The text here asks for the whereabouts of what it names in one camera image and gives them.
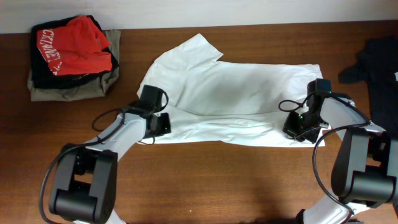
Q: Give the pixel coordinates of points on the khaki folded garment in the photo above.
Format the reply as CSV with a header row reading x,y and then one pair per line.
x,y
92,89

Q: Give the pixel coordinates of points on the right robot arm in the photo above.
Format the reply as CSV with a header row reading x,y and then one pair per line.
x,y
364,174

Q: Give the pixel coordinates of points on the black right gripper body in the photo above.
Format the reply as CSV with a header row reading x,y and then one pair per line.
x,y
298,129

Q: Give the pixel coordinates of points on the white t-shirt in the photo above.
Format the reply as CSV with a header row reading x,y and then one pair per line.
x,y
208,99

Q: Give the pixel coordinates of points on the red folded shirt white lettering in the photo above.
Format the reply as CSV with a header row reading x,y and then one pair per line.
x,y
74,49

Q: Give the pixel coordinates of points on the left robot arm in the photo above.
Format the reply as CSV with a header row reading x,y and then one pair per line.
x,y
84,187

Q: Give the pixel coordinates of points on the black folded shirt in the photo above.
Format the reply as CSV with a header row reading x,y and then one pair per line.
x,y
43,78

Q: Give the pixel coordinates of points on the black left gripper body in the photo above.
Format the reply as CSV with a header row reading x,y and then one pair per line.
x,y
162,124

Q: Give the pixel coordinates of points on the black garment at right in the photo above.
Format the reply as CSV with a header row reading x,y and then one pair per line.
x,y
377,66

